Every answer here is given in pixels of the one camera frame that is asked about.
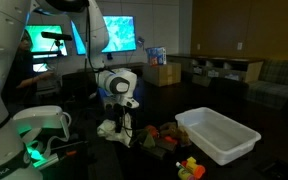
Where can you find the white VR headset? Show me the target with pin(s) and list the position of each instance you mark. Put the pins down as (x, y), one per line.
(40, 116)

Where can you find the white wall outlet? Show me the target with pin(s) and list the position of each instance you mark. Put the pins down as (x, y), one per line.
(239, 46)

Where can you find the marker pen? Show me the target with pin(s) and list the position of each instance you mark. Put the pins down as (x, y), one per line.
(179, 164)

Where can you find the small yellow toy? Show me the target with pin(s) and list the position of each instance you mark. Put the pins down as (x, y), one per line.
(190, 161)

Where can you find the blue printed box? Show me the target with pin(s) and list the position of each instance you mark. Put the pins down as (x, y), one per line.
(156, 56)

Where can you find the person in dark clothes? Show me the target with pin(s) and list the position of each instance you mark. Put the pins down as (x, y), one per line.
(20, 73)

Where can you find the orange plastic cup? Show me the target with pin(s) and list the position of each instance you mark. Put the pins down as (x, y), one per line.
(199, 170)

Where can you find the white plastic container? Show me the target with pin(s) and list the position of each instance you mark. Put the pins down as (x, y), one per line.
(217, 136)

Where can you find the white terry towel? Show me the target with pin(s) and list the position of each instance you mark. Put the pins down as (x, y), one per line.
(109, 130)

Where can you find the small lit screen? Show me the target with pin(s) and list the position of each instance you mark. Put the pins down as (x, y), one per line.
(40, 68)

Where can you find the green fabric toy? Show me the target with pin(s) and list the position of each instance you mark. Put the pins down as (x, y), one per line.
(147, 140)

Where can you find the large wall monitor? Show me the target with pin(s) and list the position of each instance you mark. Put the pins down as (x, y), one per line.
(120, 33)

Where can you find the cardboard box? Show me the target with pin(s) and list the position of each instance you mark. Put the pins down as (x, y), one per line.
(162, 75)

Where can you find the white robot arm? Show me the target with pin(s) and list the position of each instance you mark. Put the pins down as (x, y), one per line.
(0, 66)

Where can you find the black stereo camera bar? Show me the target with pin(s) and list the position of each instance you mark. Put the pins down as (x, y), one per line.
(55, 36)

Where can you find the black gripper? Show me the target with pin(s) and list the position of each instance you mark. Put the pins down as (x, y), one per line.
(117, 107)

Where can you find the green plaid sofa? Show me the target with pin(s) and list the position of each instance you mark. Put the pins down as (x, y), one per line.
(277, 83)

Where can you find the yellow purple toy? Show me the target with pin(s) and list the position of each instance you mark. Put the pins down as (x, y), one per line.
(185, 174)

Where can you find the small wall monitor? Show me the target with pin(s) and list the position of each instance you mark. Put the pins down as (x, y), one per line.
(40, 43)

